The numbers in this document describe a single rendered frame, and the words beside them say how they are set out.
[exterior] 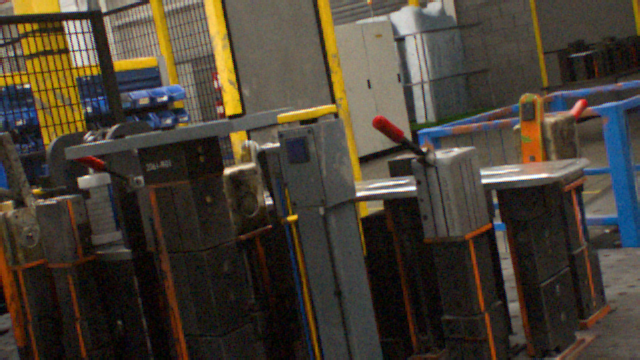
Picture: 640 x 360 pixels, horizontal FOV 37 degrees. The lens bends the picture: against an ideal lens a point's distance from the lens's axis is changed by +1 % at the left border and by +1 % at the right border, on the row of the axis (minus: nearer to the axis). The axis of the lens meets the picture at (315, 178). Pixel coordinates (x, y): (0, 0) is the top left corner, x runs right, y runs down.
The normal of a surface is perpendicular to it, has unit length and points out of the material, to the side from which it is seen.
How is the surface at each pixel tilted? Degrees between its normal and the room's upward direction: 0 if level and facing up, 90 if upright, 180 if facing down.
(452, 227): 90
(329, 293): 90
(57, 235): 90
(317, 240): 90
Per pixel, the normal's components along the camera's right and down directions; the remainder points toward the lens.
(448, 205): -0.60, 0.19
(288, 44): 0.79, -0.08
